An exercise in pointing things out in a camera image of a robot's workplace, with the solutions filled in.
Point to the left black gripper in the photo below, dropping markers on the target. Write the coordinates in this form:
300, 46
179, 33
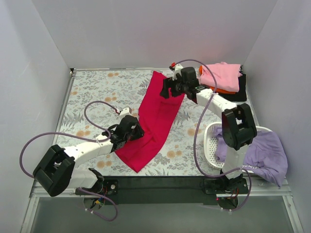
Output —
139, 132

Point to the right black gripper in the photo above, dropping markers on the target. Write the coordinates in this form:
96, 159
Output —
168, 86

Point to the red t-shirt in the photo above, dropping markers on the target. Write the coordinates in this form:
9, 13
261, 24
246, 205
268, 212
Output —
156, 116

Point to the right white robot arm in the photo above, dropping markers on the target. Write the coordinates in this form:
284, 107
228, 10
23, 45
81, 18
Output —
238, 126

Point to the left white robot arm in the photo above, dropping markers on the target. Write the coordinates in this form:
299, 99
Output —
58, 169

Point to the floral patterned table mat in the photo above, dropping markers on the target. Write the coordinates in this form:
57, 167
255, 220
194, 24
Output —
89, 108

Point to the orange folded t-shirt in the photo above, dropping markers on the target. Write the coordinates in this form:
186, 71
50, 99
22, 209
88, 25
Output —
218, 90

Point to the pink folded t-shirt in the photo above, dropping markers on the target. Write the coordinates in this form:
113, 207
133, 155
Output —
226, 75

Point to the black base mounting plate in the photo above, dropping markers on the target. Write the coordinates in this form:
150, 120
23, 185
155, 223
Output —
168, 190

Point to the white perforated basket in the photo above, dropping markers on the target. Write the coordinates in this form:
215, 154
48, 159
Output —
259, 153

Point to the black folded t-shirt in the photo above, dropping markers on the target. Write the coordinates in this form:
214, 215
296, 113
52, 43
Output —
241, 95

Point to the lavender t-shirt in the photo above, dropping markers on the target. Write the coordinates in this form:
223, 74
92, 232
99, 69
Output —
274, 173

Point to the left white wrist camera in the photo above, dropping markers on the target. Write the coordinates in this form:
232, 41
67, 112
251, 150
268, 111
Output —
127, 111

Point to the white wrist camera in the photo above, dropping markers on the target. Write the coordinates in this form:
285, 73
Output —
176, 69
127, 111

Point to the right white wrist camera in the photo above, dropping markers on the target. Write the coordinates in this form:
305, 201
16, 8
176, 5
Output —
176, 69

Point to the aluminium frame rail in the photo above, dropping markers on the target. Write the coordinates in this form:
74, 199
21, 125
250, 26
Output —
137, 140

